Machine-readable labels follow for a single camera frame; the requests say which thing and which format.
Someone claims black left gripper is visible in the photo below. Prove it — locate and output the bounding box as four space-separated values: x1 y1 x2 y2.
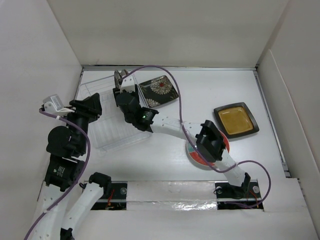
60 91 103 153

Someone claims round plate black checkered rim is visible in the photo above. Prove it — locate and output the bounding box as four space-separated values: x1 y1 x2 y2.
113 70 123 89

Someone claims blue round plate brown rim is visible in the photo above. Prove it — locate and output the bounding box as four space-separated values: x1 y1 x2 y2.
130 71 138 85

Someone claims cream round plate tree design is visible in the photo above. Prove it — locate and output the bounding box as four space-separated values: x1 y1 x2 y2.
120 69 129 78

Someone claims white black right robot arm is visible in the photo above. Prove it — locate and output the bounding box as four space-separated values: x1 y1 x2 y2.
112 87 251 199

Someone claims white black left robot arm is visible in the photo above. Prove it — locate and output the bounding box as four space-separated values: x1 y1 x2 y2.
24 93 112 240

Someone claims clear plastic dish rack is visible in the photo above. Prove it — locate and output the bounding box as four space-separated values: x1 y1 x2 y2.
76 71 152 151

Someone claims black square floral plate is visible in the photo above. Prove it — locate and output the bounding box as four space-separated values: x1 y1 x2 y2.
139 75 179 108

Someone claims red teal round plate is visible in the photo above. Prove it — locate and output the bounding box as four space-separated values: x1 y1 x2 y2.
185 131 230 171

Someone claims square yellow plate dark rim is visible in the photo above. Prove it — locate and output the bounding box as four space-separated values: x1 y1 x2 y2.
213 102 260 139

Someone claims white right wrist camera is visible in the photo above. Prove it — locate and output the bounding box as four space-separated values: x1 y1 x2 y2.
120 75 136 93

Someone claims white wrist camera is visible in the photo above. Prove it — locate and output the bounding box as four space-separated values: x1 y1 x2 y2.
42 94 74 114
120 75 136 93

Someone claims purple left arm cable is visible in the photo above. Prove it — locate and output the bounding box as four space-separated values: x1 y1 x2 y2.
23 108 91 240

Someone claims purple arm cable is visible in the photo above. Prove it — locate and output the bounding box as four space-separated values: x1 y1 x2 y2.
23 108 91 240
119 65 272 210

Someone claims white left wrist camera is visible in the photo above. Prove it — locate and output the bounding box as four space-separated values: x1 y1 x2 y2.
42 94 74 114

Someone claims aluminium frame rail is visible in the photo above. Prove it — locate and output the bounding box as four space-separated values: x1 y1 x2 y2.
82 64 256 72

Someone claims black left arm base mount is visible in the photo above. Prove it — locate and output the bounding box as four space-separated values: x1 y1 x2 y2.
91 181 128 211

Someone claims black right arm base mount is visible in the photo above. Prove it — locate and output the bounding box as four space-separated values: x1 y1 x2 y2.
213 180 264 210

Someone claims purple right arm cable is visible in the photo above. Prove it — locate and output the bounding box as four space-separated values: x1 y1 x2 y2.
119 65 272 210

